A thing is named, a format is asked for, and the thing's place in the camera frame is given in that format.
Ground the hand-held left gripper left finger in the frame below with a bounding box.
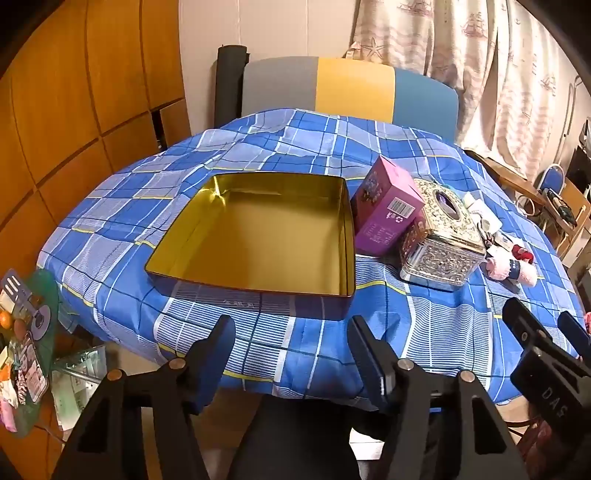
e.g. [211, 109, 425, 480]
[52, 315, 237, 480]

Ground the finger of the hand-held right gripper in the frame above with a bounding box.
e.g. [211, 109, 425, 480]
[557, 311, 591, 360]
[502, 298, 555, 356]

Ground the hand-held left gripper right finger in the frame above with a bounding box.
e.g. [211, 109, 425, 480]
[347, 315, 532, 480]

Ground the gold tin box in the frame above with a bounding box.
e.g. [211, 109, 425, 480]
[144, 173, 356, 320]

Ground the silver ornate tissue box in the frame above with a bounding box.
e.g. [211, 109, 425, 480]
[399, 179, 488, 292]

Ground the clear plastic bag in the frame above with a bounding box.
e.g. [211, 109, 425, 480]
[50, 345, 108, 418]

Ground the wooden desk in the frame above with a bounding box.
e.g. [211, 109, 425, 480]
[464, 148, 591, 259]

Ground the blue folding chair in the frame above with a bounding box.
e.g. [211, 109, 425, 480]
[538, 165, 568, 195]

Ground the purple cardboard box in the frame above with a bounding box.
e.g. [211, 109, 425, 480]
[350, 155, 426, 257]

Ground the green plastic bag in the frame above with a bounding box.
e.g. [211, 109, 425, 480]
[0, 268, 61, 437]

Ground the white metal pole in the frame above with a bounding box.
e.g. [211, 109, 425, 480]
[555, 74, 583, 164]

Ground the blue plaid tablecloth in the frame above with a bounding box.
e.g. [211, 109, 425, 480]
[36, 108, 583, 412]

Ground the patterned beige curtain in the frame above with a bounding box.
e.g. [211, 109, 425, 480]
[348, 0, 591, 167]

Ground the black rolled mat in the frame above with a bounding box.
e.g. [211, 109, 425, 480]
[215, 45, 250, 129]

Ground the grey yellow blue chair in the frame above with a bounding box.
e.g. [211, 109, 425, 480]
[241, 56, 459, 141]

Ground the wooden wardrobe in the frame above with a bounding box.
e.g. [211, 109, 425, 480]
[0, 0, 195, 480]

